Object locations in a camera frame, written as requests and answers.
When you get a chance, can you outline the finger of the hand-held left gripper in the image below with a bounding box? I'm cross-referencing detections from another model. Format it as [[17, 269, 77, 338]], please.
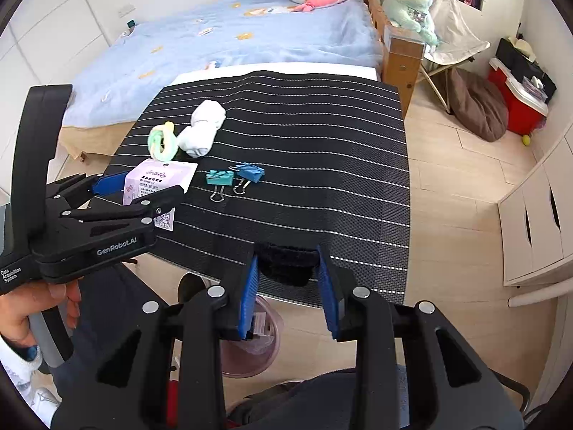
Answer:
[[63, 185, 187, 234], [45, 171, 131, 209]]

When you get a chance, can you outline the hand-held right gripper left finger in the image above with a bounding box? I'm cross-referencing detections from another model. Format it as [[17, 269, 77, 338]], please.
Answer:
[[51, 255, 260, 430]]

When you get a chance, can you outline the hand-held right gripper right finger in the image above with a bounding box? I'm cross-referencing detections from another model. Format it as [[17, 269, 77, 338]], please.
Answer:
[[316, 245, 524, 430]]

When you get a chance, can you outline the white tissue packet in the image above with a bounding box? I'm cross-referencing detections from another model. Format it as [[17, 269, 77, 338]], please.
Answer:
[[123, 159, 198, 232]]

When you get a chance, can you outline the black fuzzy cloth band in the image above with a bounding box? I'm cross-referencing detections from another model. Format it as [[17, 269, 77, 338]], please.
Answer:
[[255, 242, 319, 286]]

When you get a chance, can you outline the pink plastic bin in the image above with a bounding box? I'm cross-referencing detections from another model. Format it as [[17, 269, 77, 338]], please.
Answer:
[[221, 298, 285, 377]]

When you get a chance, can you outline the white sock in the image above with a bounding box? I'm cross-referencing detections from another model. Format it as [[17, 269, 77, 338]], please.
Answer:
[[177, 100, 227, 158]]

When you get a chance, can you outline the person's left forearm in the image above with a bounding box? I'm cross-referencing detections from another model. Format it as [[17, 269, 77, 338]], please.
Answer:
[[0, 332, 60, 418]]

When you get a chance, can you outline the person's left hand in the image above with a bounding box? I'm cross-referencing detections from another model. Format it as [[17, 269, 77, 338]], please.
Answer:
[[0, 278, 82, 355]]

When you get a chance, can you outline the beige bed sheet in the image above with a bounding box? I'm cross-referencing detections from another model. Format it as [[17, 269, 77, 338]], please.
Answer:
[[60, 123, 136, 162]]

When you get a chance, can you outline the teal binder clip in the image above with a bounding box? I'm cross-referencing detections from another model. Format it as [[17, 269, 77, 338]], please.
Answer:
[[206, 169, 234, 203]]

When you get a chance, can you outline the blue binder clip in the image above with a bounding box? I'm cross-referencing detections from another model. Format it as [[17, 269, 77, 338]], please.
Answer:
[[230, 163, 265, 196]]

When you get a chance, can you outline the black striped table mat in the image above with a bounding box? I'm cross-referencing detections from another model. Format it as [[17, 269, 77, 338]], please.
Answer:
[[104, 70, 411, 309]]

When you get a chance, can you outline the light blue printed blanket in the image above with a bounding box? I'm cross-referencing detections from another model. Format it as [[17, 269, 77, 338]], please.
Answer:
[[63, 0, 384, 129]]

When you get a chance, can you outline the black chair base leg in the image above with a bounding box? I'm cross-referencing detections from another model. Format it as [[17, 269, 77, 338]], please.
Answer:
[[492, 367, 534, 414]]

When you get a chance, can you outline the white tube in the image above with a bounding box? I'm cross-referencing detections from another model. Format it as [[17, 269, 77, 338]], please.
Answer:
[[508, 278, 573, 308]]

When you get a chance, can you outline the white cabinet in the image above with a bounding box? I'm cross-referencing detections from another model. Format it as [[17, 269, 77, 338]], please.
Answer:
[[498, 125, 573, 288]]

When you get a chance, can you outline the brown floor cushion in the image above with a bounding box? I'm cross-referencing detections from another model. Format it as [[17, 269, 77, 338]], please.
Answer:
[[450, 68, 510, 143]]

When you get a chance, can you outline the red cooler box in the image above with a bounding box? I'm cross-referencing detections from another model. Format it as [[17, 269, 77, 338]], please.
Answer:
[[488, 58, 549, 137]]

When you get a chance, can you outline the beige folding chair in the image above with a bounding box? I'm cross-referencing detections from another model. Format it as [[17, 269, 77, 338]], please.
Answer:
[[416, 0, 491, 115]]

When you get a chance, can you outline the mint bear plush toy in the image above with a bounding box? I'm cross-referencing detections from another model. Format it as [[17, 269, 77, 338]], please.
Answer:
[[380, 0, 442, 47]]

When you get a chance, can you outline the black bag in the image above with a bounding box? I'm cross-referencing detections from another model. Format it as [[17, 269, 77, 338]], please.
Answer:
[[497, 38, 558, 100]]

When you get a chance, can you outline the green ring toy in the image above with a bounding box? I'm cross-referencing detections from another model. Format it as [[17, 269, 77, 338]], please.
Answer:
[[148, 122, 176, 163]]

